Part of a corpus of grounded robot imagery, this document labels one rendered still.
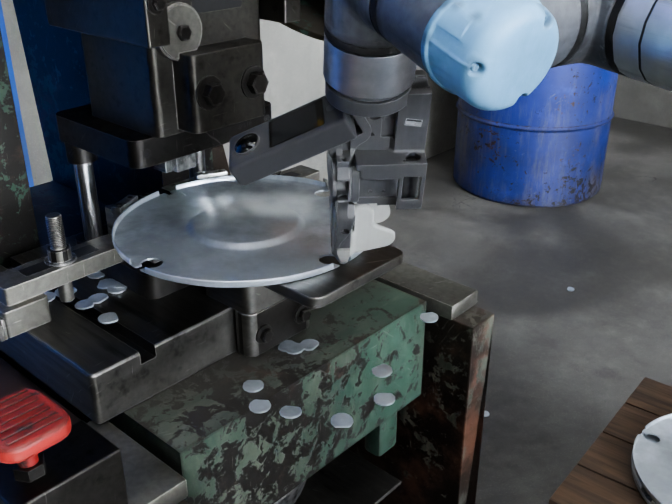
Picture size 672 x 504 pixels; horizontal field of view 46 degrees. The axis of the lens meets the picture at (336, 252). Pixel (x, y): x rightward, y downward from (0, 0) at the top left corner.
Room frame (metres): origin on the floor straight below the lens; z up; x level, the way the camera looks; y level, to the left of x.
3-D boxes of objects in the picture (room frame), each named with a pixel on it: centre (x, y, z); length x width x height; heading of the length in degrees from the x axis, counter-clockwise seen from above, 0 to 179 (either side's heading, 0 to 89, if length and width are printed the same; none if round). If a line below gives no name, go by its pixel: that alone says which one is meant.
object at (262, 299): (0.77, 0.06, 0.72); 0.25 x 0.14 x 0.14; 48
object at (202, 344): (0.89, 0.19, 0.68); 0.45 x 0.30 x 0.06; 138
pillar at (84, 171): (0.87, 0.29, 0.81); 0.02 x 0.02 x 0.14
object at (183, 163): (0.88, 0.19, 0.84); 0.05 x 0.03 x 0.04; 138
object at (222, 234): (0.80, 0.10, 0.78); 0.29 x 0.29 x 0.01
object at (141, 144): (0.89, 0.20, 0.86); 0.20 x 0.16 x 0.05; 138
